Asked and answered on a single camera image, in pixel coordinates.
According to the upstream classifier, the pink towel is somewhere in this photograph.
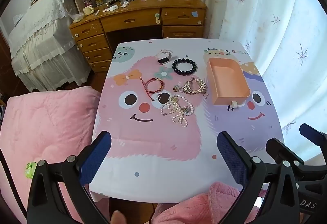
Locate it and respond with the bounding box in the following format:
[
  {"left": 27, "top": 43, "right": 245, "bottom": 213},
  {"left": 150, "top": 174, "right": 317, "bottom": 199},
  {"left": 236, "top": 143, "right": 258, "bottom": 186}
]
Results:
[{"left": 153, "top": 182, "right": 269, "bottom": 224}]

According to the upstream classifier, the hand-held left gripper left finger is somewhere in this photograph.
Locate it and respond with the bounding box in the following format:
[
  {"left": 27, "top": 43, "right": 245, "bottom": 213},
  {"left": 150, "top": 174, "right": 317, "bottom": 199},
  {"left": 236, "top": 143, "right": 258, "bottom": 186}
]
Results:
[{"left": 27, "top": 131, "right": 112, "bottom": 224}]

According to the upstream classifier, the red string bracelet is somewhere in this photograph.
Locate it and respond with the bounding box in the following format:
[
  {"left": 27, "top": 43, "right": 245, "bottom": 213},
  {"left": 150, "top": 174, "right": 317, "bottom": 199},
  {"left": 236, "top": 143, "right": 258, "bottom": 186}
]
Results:
[{"left": 139, "top": 77, "right": 164, "bottom": 99}]

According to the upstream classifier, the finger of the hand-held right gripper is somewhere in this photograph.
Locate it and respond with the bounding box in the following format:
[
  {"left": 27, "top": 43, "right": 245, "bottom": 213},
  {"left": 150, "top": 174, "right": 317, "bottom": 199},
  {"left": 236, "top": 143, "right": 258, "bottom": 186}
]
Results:
[
  {"left": 266, "top": 138, "right": 305, "bottom": 166},
  {"left": 299, "top": 123, "right": 327, "bottom": 148}
]

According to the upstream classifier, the pink smartwatch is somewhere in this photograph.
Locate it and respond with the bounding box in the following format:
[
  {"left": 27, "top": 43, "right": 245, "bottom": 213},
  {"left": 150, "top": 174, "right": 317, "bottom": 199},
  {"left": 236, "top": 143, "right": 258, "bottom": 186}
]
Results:
[{"left": 156, "top": 49, "right": 177, "bottom": 64}]

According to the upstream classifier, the white lace cover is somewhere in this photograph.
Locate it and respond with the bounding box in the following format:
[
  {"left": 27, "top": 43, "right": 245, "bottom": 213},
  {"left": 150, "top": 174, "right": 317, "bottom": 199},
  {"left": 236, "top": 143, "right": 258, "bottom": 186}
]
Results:
[{"left": 7, "top": 0, "right": 92, "bottom": 93}]

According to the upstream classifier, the small green object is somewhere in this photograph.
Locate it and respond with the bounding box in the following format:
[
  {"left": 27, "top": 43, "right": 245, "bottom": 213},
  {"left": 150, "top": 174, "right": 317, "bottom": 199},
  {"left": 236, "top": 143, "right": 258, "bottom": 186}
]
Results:
[{"left": 25, "top": 161, "right": 36, "bottom": 179}]

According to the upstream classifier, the cartoon printed tablecloth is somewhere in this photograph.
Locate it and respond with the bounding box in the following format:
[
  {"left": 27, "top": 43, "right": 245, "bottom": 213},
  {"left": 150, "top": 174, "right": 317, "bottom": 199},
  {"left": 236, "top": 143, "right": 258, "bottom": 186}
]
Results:
[{"left": 89, "top": 38, "right": 285, "bottom": 204}]

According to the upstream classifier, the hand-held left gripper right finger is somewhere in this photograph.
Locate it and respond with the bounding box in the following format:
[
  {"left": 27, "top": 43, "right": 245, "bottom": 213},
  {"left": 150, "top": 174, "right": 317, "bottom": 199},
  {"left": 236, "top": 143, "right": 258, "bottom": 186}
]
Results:
[{"left": 217, "top": 131, "right": 299, "bottom": 224}]

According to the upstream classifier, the pink blanket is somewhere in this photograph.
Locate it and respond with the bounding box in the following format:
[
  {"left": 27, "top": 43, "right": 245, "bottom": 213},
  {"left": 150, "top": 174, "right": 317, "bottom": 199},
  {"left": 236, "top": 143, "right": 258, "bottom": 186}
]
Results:
[{"left": 0, "top": 86, "right": 110, "bottom": 224}]

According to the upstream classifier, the black bead bracelet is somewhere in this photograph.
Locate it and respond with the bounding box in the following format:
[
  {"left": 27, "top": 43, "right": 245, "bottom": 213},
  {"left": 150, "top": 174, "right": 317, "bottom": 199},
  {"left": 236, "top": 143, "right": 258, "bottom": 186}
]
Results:
[{"left": 172, "top": 59, "right": 198, "bottom": 75}]

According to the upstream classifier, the pearl necklace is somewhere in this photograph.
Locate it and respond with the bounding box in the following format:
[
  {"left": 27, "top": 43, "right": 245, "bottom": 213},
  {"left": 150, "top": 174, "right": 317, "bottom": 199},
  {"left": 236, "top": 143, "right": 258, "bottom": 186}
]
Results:
[{"left": 160, "top": 94, "right": 195, "bottom": 127}]

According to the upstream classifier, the orange plastic tray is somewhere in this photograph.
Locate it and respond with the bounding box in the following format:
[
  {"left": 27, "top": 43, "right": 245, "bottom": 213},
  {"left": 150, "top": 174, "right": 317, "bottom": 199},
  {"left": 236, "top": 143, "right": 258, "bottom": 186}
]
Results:
[{"left": 206, "top": 58, "right": 252, "bottom": 108}]

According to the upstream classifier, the clear plastic bag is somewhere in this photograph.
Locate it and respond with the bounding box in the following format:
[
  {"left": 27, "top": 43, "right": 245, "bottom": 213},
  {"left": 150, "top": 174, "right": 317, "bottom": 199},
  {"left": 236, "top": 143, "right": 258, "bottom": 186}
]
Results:
[{"left": 70, "top": 12, "right": 85, "bottom": 22}]

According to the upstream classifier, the wooden desk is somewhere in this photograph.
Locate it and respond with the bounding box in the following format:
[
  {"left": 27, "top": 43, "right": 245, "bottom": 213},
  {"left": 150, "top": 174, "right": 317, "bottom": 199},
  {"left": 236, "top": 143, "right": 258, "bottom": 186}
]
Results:
[{"left": 69, "top": 0, "right": 207, "bottom": 73}]

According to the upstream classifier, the gold leaf necklace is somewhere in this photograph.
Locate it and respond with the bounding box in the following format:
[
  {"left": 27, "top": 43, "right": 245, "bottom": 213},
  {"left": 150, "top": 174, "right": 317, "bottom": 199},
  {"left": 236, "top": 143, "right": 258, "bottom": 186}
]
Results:
[{"left": 182, "top": 77, "right": 208, "bottom": 98}]

